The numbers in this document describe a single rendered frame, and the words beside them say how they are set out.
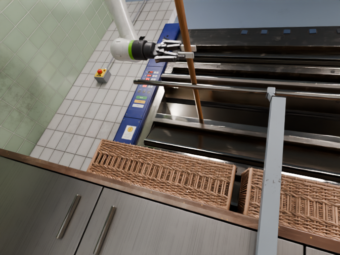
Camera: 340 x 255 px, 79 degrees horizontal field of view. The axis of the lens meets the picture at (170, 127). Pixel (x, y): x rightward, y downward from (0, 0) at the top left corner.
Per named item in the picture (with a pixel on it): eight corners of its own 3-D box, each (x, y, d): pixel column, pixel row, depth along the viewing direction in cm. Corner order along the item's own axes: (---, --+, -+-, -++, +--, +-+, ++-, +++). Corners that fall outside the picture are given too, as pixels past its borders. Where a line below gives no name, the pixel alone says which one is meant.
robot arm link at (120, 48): (105, 59, 101) (104, 36, 98) (120, 61, 113) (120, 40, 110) (130, 60, 97) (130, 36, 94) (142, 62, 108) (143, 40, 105)
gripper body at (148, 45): (152, 50, 103) (169, 50, 100) (146, 62, 100) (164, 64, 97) (147, 37, 97) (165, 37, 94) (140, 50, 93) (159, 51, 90)
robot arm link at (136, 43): (128, 47, 94) (135, 34, 97) (137, 66, 104) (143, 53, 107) (139, 48, 92) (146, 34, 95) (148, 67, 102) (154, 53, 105)
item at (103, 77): (97, 82, 181) (102, 74, 185) (107, 83, 177) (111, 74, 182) (92, 76, 175) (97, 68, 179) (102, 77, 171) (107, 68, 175)
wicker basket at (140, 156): (130, 196, 121) (145, 153, 133) (228, 225, 102) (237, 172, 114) (82, 172, 80) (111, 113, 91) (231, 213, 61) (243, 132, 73)
